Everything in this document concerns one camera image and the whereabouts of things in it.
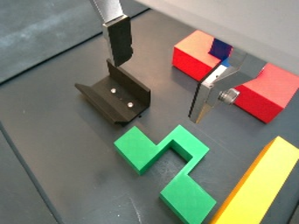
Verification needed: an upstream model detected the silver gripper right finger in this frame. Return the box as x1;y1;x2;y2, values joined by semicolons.
188;53;266;123

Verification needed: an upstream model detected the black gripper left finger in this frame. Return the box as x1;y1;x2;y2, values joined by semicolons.
89;0;133;67

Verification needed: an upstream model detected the yellow rectangular block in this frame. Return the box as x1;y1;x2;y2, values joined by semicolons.
209;136;299;224

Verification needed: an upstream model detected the red board base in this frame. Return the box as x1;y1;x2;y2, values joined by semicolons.
172;31;299;123

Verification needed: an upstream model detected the blue U-shaped block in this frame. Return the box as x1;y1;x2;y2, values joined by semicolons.
209;38;232;67

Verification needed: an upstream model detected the green zigzag block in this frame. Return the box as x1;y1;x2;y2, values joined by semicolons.
114;125;216;224

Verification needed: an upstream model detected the black angled metal bracket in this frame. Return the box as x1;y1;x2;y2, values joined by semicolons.
74;59;150;126

